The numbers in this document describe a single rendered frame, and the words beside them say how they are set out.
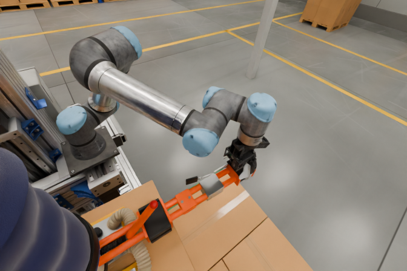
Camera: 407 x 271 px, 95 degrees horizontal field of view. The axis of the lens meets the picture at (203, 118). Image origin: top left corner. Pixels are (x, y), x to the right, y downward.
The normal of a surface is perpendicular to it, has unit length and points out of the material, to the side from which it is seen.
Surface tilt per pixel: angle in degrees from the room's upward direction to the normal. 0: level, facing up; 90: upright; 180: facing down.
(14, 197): 66
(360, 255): 0
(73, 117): 7
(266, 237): 0
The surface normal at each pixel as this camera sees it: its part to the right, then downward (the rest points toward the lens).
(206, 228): 0.07, -0.70
